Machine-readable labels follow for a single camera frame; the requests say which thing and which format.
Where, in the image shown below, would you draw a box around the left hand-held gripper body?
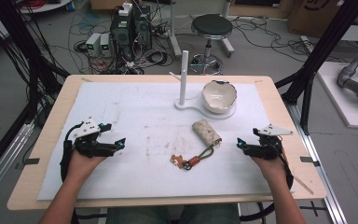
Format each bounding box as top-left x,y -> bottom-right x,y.
72,116 -> 119,159

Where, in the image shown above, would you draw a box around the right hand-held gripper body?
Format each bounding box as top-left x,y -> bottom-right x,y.
244,123 -> 295,161

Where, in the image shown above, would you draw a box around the person's left hand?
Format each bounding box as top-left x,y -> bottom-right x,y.
66,149 -> 107,185

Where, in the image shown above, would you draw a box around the person's right hand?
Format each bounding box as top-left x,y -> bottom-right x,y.
250,153 -> 289,189

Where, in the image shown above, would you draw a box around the white table mat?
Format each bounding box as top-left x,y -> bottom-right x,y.
36,81 -> 295,202

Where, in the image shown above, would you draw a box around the beige patterned key pouch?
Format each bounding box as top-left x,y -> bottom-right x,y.
191,119 -> 224,148

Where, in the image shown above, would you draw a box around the grey tape piece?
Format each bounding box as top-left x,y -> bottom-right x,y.
299,156 -> 322,168
14,157 -> 41,171

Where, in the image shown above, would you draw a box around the white eggshell-shaped bowl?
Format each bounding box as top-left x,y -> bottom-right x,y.
200,79 -> 239,114

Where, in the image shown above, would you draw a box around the thin wooden stick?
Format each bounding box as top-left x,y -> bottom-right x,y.
293,175 -> 314,196

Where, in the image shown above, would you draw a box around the person's legs in jeans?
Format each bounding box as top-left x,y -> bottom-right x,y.
105,203 -> 241,224

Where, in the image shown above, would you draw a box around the white power supply box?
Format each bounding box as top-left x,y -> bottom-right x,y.
85,32 -> 103,56
99,32 -> 112,57

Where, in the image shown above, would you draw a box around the white platform board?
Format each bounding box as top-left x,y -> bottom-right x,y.
316,61 -> 358,131

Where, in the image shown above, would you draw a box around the white hanger stand with peg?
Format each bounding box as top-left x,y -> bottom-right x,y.
169,49 -> 238,121

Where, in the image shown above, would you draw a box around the white desk leg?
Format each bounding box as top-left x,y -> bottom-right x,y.
167,0 -> 183,59
221,0 -> 236,59

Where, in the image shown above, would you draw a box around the black computer tower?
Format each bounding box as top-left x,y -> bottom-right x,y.
109,8 -> 136,62
133,4 -> 153,52

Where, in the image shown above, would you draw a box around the black round stool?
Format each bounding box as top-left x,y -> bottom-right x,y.
188,13 -> 234,76

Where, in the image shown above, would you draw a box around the white power strip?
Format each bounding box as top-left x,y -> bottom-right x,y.
117,2 -> 134,18

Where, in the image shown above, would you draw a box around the brown cardboard box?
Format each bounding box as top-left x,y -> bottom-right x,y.
286,0 -> 358,39

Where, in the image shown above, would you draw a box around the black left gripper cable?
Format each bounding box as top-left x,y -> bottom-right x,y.
59,121 -> 84,183

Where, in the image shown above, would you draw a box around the keychain with orange-brown charm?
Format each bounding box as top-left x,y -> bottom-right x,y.
170,146 -> 215,171

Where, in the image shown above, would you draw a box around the aluminium rail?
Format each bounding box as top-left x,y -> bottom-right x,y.
0,120 -> 35,208
283,101 -> 350,224

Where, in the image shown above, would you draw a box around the tangle of floor cables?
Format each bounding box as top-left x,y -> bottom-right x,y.
67,6 -> 175,76

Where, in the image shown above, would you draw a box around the black floor cables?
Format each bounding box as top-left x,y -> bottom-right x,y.
232,15 -> 350,63

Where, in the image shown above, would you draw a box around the black frame post with cables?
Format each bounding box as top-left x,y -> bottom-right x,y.
0,0 -> 71,125

